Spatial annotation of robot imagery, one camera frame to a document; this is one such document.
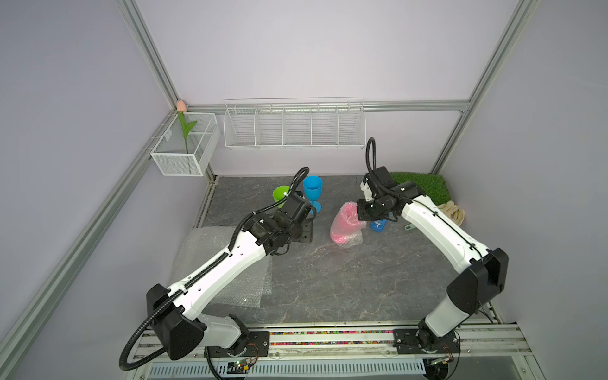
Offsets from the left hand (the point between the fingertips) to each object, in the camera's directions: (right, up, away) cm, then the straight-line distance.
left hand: (305, 230), depth 75 cm
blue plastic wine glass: (+2, +15, +24) cm, 28 cm away
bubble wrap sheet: (+18, -8, +17) cm, 26 cm away
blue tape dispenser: (+30, -1, +25) cm, 39 cm away
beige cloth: (+66, +4, +32) cm, 73 cm away
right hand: (+19, +5, +8) cm, 21 cm away
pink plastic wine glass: (+14, +1, +3) cm, 14 cm away
